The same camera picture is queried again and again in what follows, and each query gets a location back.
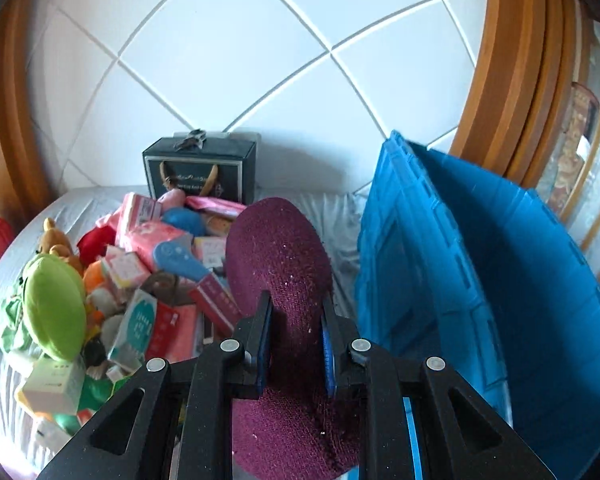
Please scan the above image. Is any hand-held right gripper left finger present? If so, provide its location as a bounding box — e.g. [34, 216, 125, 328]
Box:
[37, 291, 273, 480]

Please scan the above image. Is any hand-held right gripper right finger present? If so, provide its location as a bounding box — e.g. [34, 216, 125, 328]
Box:
[320, 297, 556, 480]

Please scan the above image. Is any maroon sock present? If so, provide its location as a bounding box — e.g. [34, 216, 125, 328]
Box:
[225, 197, 366, 480]

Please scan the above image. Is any blue plastic crate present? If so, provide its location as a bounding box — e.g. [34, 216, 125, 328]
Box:
[354, 130, 600, 480]

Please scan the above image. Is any red box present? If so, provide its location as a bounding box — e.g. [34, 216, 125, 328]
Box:
[187, 275, 241, 341]

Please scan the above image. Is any pink red packet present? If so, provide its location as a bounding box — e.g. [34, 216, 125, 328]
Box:
[145, 302, 201, 361]

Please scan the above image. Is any white pink carton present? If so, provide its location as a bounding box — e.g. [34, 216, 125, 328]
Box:
[192, 236, 228, 271]

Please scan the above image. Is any teal white packet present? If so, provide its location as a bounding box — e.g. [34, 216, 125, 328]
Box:
[107, 290, 158, 366]

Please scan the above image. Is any blue round plush toy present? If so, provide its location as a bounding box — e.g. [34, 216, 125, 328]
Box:
[161, 207, 206, 238]

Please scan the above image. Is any pink foil packet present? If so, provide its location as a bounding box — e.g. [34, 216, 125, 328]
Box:
[185, 196, 248, 218]

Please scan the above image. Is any pink tissue pack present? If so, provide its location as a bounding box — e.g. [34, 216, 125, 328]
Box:
[120, 222, 193, 261]

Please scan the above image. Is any small white pink box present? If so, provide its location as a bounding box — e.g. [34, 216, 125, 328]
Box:
[102, 250, 151, 291]

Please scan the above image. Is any small pink plush toy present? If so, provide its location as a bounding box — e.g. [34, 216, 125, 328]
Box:
[155, 189, 188, 210]

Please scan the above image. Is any orange plush toy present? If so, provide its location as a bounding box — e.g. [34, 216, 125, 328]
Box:
[82, 262, 106, 301]

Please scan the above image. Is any pink packet with blue print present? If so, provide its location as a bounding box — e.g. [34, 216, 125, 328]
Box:
[121, 192, 163, 231]

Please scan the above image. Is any black gift box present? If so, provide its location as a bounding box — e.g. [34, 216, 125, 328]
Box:
[142, 130, 263, 206]

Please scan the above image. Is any red plush toy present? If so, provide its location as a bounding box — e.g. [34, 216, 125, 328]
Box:
[77, 227, 118, 261]

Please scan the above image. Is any white green box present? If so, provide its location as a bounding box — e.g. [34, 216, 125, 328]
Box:
[20, 357, 86, 413]

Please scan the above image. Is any large green plush toy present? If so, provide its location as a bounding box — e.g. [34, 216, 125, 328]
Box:
[20, 252, 88, 363]

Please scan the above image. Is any brown bear plush toy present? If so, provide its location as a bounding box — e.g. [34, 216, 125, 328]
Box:
[37, 217, 83, 273]

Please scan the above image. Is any wooden wall trim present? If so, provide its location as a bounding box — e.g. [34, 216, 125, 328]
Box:
[0, 0, 56, 221]

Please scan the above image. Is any wooden door frame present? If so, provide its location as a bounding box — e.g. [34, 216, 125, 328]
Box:
[450, 0, 596, 186]

